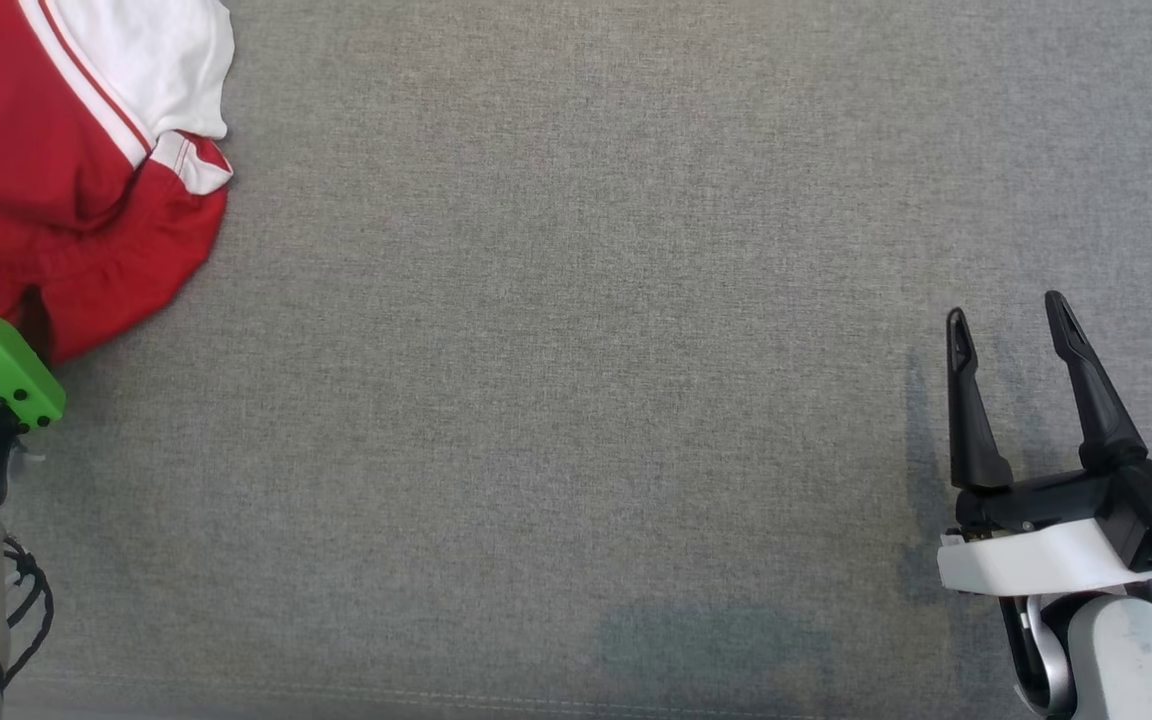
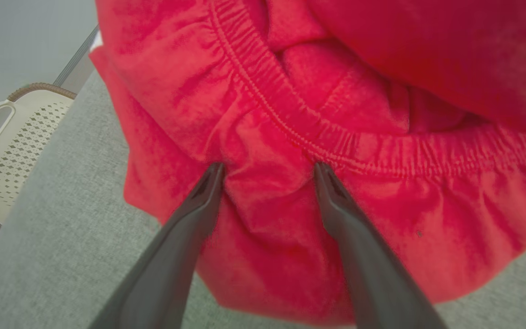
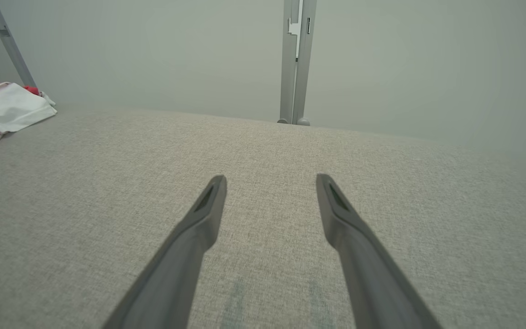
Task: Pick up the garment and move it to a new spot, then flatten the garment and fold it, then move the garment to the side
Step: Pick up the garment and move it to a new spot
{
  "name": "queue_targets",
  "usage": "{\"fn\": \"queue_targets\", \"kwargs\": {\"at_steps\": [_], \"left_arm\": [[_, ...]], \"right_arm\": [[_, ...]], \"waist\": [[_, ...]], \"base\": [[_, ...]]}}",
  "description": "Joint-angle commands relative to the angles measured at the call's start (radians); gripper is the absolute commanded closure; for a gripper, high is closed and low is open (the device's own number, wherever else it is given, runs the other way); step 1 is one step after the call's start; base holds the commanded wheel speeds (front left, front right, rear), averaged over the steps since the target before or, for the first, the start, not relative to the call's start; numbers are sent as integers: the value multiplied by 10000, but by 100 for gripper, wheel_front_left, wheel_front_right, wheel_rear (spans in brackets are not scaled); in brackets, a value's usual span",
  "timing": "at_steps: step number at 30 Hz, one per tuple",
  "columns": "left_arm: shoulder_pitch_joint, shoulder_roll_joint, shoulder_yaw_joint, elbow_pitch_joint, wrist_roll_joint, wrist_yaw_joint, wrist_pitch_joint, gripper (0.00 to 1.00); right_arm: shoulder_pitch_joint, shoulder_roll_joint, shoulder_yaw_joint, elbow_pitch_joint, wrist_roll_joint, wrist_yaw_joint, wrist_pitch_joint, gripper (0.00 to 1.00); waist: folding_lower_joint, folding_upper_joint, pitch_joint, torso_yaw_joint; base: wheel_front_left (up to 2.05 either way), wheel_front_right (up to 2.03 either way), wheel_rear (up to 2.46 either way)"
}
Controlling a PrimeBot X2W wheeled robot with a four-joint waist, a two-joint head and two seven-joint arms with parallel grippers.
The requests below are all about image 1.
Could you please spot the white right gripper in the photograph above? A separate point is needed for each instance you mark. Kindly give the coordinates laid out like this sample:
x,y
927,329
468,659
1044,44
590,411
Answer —
x,y
1026,560

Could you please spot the red shorts white stripe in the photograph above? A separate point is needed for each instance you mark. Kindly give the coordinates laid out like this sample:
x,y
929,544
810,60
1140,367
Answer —
x,y
106,270

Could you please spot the grey fabric sofa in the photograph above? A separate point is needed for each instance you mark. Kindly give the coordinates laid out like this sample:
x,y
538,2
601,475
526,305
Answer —
x,y
576,350

